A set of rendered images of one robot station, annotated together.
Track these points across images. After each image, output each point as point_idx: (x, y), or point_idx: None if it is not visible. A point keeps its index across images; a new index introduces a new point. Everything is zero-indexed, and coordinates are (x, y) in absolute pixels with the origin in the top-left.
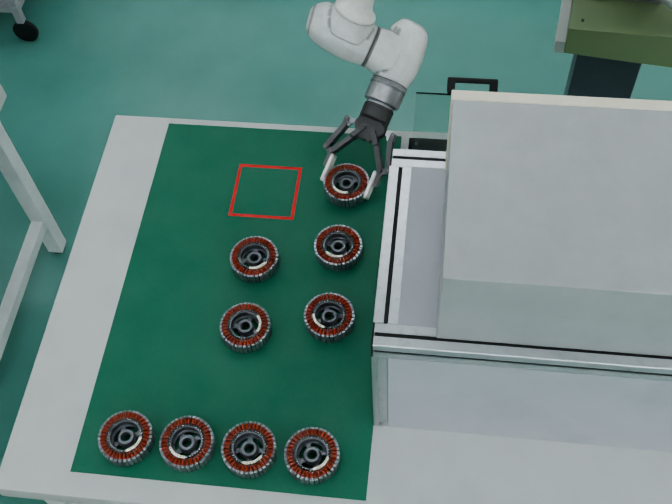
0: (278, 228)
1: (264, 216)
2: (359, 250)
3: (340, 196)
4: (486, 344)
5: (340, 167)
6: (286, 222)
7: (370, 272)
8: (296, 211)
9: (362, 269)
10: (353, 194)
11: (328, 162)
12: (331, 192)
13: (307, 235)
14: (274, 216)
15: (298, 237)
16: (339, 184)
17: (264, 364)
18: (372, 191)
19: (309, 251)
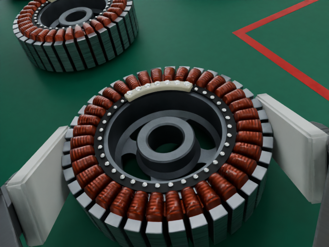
0: (241, 9)
1: (294, 8)
2: (16, 24)
3: (139, 74)
4: None
5: (236, 160)
6: (239, 22)
7: (0, 47)
8: (246, 47)
9: (19, 43)
10: (99, 99)
11: (294, 116)
12: (178, 67)
13: (172, 29)
14: (276, 17)
15: (186, 18)
16: (196, 139)
17: None
18: (79, 221)
19: (143, 14)
